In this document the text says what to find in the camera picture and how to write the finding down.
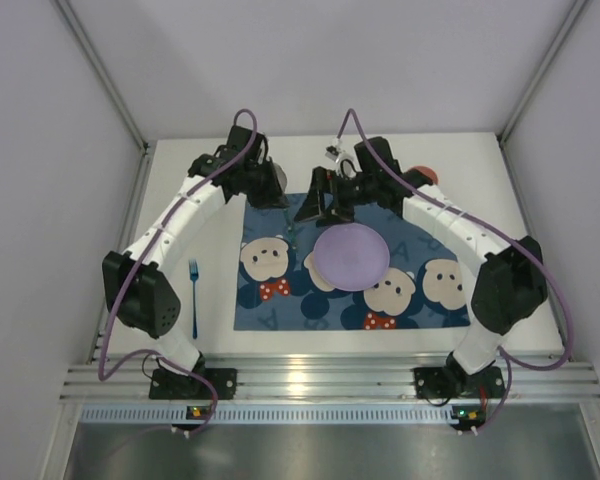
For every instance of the purple plastic plate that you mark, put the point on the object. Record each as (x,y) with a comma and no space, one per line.
(351,257)

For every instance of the aluminium mounting rail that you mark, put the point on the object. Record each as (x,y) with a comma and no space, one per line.
(316,379)

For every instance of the right aluminium frame post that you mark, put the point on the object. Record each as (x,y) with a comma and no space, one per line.
(557,42)

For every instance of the green handled steel spoon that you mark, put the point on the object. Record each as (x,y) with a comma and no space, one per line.
(290,226)

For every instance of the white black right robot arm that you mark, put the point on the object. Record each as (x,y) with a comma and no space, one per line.
(510,281)

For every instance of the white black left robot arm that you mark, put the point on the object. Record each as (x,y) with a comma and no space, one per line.
(138,293)

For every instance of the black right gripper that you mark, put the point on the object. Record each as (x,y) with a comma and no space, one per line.
(327,195)

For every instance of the blue metal fork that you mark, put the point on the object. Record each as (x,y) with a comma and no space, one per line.
(194,277)

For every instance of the salmon plastic cup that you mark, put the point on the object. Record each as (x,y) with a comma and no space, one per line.
(421,175)

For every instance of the perforated grey cable duct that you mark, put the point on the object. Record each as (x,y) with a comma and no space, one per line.
(280,414)

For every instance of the left aluminium frame post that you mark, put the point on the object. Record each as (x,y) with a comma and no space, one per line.
(79,33)

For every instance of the blue cartoon mouse placemat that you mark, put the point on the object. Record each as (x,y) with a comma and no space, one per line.
(278,289)

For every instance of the aluminium frame post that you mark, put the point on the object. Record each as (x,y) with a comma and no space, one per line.
(557,42)
(79,33)

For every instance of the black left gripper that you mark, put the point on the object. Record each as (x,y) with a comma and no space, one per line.
(268,190)

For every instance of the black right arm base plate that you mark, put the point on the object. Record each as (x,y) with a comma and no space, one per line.
(441,383)

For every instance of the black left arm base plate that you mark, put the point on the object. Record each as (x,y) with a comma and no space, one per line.
(167,385)

